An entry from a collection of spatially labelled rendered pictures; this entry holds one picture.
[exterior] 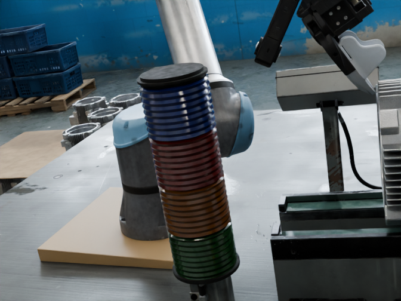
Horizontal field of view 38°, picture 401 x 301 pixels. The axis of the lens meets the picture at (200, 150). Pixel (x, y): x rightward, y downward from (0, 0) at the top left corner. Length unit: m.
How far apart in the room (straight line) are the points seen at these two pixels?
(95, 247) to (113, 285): 0.11
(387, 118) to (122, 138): 0.50
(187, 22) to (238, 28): 5.51
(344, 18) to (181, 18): 0.44
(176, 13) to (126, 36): 6.06
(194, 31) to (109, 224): 0.41
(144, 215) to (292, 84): 0.35
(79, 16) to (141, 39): 0.86
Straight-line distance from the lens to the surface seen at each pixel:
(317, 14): 0.80
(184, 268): 0.54
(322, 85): 1.01
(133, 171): 1.06
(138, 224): 1.09
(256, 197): 1.23
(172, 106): 0.47
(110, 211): 1.24
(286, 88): 1.01
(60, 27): 7.67
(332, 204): 0.90
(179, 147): 0.48
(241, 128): 1.09
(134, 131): 1.03
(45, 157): 3.30
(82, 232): 1.18
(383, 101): 0.76
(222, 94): 1.09
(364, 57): 0.82
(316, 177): 1.29
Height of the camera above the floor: 1.31
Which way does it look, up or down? 19 degrees down
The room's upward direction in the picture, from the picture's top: 10 degrees counter-clockwise
